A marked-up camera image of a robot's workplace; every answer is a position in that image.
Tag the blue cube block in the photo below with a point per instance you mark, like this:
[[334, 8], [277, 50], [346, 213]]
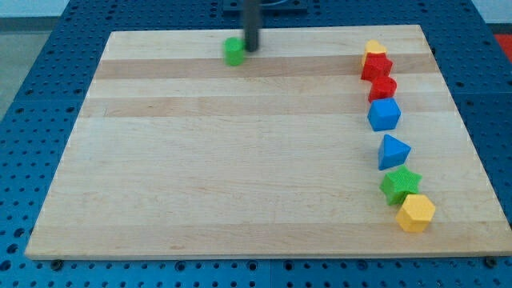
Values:
[[384, 114]]

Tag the black cylindrical pointer rod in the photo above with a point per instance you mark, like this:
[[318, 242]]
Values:
[[251, 17]]

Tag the red cylinder block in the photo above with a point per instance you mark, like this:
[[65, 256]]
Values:
[[382, 87]]

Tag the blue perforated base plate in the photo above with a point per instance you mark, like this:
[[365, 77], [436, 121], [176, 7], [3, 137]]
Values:
[[38, 123]]

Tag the light wooden board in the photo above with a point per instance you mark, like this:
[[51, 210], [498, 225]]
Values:
[[175, 155]]

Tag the yellow heart block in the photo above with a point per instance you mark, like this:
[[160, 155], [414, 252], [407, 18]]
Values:
[[373, 47]]

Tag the blue triangle block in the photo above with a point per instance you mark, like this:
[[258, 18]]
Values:
[[392, 152]]

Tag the red star block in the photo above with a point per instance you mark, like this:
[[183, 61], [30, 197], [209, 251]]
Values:
[[375, 66]]

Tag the green star block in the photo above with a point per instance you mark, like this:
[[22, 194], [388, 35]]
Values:
[[396, 185]]

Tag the yellow hexagon block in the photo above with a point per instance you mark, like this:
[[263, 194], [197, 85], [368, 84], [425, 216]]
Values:
[[415, 213]]

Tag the green cylinder block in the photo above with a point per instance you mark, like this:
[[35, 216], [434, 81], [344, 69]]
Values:
[[234, 51]]

